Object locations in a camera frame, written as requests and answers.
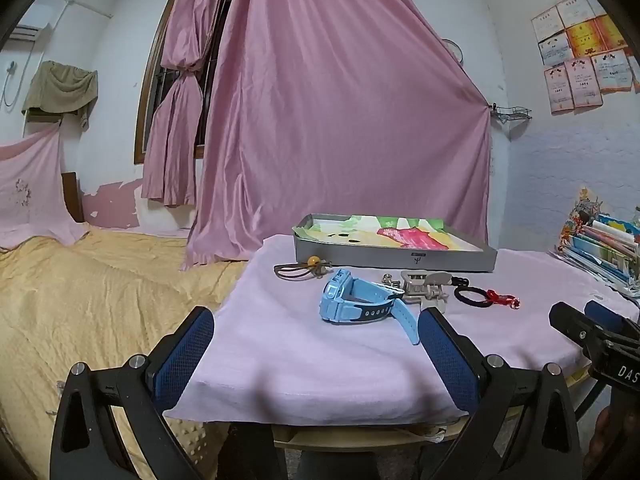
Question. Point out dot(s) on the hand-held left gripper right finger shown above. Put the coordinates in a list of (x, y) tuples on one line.
[(450, 360)]

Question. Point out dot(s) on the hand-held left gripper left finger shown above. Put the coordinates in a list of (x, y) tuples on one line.
[(185, 355)]

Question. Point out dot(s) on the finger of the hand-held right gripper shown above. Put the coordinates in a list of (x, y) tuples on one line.
[(607, 316), (575, 327)]

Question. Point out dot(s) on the blue wrist watch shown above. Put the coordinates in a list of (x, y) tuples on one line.
[(340, 300)]

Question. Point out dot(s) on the grey tray box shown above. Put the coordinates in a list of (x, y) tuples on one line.
[(375, 258)]

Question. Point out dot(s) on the person's right hand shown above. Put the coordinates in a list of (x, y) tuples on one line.
[(607, 435)]

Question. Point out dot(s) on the stack of books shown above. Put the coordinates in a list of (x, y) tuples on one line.
[(600, 250)]

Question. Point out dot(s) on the grey hair claw clip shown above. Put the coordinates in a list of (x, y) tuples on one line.
[(422, 287)]

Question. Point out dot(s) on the small silver trinket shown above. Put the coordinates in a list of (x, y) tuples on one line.
[(391, 280)]

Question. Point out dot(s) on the yellow bedspread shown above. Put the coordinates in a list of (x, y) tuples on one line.
[(100, 300)]

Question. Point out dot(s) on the pink table cloth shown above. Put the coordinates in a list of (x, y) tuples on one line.
[(300, 360)]

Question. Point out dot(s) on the watercolour painting sheet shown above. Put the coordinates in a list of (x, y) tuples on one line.
[(400, 235)]

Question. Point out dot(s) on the tied pink curtain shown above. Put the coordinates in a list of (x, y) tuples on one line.
[(170, 150)]

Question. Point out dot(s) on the pink embroidered sheet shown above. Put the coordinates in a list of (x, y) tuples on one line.
[(35, 185)]

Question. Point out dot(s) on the large pink curtain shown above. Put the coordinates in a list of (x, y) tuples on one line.
[(325, 110)]

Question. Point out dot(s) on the beige towel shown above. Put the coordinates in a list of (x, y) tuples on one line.
[(60, 85)]

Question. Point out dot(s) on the white air conditioner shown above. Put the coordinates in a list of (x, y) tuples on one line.
[(25, 33)]

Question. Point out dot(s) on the wooden window frame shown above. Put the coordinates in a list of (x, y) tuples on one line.
[(140, 130)]

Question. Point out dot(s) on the group of wall certificates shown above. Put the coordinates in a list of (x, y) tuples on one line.
[(580, 75)]

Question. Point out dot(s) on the round wall clock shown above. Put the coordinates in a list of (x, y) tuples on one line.
[(456, 50)]

